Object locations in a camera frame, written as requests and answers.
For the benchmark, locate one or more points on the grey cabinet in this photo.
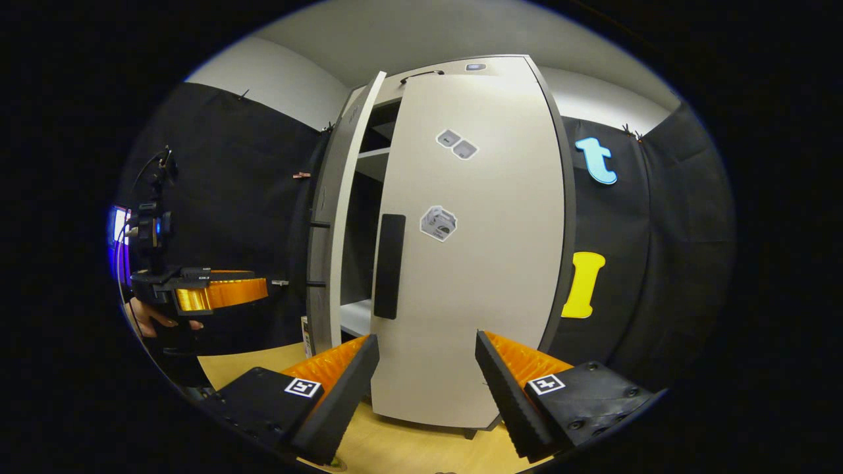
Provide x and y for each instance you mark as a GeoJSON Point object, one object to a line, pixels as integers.
{"type": "Point", "coordinates": [359, 237]}

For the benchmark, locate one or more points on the grey cabinet drawer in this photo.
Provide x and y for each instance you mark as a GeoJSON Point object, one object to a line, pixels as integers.
{"type": "Point", "coordinates": [500, 66]}

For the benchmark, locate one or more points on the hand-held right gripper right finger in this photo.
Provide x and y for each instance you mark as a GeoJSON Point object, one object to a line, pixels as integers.
{"type": "Point", "coordinates": [507, 395]}

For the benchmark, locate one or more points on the glowing monitor screen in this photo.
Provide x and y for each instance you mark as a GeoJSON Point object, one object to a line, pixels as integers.
{"type": "Point", "coordinates": [120, 230]}

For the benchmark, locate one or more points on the grey cabinet door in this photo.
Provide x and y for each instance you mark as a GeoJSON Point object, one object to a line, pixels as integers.
{"type": "Point", "coordinates": [487, 276]}
{"type": "Point", "coordinates": [323, 197]}

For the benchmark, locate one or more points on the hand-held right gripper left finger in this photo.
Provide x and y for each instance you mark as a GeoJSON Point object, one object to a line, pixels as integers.
{"type": "Point", "coordinates": [346, 401]}

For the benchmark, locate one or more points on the black backdrop cloth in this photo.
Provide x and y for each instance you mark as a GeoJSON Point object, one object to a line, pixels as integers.
{"type": "Point", "coordinates": [230, 164]}
{"type": "Point", "coordinates": [672, 263]}

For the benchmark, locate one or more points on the grey cabinet shelf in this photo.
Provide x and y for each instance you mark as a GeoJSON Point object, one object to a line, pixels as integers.
{"type": "Point", "coordinates": [374, 163]}

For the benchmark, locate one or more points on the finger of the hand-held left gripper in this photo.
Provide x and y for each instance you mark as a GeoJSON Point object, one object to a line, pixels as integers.
{"type": "Point", "coordinates": [227, 274]}

